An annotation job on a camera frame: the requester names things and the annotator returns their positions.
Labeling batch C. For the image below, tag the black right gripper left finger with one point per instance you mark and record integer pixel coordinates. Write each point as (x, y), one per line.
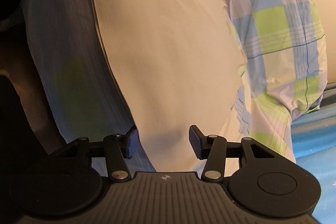
(117, 148)

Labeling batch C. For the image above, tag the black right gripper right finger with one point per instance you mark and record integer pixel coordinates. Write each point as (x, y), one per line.
(212, 149)

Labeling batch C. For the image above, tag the beige cloth garment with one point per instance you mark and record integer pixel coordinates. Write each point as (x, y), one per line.
(179, 63)

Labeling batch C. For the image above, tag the blue foam mat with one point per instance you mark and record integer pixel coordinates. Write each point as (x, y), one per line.
(313, 137)

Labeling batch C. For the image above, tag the plaid blue green bedsheet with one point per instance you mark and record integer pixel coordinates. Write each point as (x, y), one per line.
(286, 69)

